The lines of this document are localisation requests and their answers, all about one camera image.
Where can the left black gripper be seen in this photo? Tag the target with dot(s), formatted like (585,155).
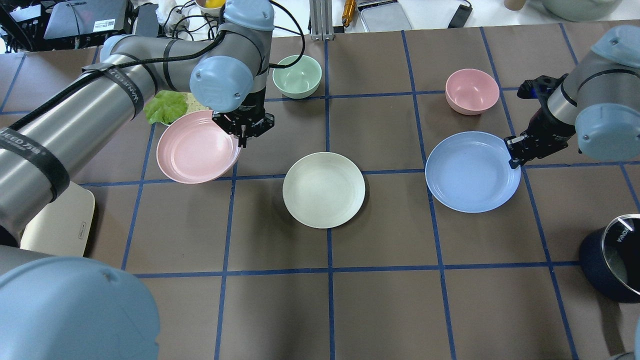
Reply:
(248,108)

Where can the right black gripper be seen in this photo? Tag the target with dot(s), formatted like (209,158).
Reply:
(549,129)

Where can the pink plate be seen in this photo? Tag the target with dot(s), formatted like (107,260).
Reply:
(194,149)

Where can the blue plate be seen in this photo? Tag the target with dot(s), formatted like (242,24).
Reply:
(469,172)

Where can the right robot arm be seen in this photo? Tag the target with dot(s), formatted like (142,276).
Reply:
(598,102)

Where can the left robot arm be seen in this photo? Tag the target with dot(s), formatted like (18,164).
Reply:
(73,307)

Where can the bread slice on plate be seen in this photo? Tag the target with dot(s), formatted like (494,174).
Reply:
(193,105)

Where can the pink bowl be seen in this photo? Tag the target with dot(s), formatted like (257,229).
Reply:
(471,92)

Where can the green bowl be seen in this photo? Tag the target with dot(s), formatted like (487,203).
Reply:
(298,80)

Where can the green lettuce leaf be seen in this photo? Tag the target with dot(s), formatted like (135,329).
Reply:
(165,107)

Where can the cream white plate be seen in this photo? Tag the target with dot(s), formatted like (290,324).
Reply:
(323,190)

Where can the beige bowl with fruit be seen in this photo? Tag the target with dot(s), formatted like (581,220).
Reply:
(211,8)

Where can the dark blue pot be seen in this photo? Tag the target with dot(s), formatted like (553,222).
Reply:
(610,259)

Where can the white toaster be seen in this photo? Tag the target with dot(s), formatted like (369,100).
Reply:
(62,228)

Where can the aluminium frame post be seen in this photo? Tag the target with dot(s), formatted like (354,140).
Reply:
(321,20)

